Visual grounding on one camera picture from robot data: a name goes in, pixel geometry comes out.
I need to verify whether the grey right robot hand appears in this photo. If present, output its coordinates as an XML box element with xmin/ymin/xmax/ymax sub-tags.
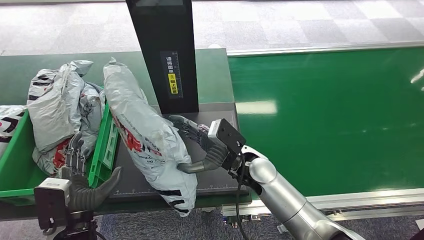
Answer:
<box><xmin>168</xmin><ymin>114</ymin><xmax>230</xmax><ymax>175</ymax></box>

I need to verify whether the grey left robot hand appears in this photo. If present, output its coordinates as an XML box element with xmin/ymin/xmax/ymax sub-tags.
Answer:
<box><xmin>61</xmin><ymin>132</ymin><xmax>124</xmax><ymax>213</ymax></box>

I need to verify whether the grey plastic mailer package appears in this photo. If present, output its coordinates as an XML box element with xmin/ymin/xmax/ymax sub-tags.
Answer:
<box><xmin>102</xmin><ymin>57</ymin><xmax>199</xmax><ymax>218</ymax></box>

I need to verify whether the crumpled grey mailer package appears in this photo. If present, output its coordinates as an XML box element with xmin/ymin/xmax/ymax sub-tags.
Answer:
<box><xmin>27</xmin><ymin>60</ymin><xmax>95</xmax><ymax>153</ymax></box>

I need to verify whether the green conveyor belt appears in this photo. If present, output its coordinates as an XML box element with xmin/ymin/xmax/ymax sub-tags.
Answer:
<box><xmin>227</xmin><ymin>46</ymin><xmax>424</xmax><ymax>199</ymax></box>

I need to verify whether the black inbound scanner machine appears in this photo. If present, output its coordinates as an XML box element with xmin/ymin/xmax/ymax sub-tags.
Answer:
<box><xmin>109</xmin><ymin>0</ymin><xmax>250</xmax><ymax>200</ymax></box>

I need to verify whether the green plastic crate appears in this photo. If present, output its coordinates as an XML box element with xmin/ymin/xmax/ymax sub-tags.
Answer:
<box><xmin>0</xmin><ymin>86</ymin><xmax>121</xmax><ymax>206</ymax></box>

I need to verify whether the grey mailer with red print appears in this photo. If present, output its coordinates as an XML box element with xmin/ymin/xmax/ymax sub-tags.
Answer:
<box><xmin>32</xmin><ymin>82</ymin><xmax>108</xmax><ymax>179</ymax></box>

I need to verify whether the black and yellow label sticker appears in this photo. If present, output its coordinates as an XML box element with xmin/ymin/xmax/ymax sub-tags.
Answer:
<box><xmin>160</xmin><ymin>50</ymin><xmax>184</xmax><ymax>100</ymax></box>

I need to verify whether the white mailer with black print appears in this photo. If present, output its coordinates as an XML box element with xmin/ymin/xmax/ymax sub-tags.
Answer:
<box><xmin>0</xmin><ymin>105</ymin><xmax>27</xmax><ymax>157</ymax></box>

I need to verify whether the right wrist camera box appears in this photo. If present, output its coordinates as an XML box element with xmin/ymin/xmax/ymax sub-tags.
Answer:
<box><xmin>207</xmin><ymin>118</ymin><xmax>247</xmax><ymax>157</ymax></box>

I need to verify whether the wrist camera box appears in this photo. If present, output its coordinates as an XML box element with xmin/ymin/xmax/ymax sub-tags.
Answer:
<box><xmin>34</xmin><ymin>177</ymin><xmax>72</xmax><ymax>231</ymax></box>
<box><xmin>207</xmin><ymin>118</ymin><xmax>247</xmax><ymax>157</ymax></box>

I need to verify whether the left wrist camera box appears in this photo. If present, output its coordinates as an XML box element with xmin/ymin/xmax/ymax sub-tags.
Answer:
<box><xmin>34</xmin><ymin>177</ymin><xmax>72</xmax><ymax>231</ymax></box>

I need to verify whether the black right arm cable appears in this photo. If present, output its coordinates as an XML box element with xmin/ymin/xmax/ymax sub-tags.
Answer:
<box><xmin>235</xmin><ymin>152</ymin><xmax>250</xmax><ymax>240</ymax></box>

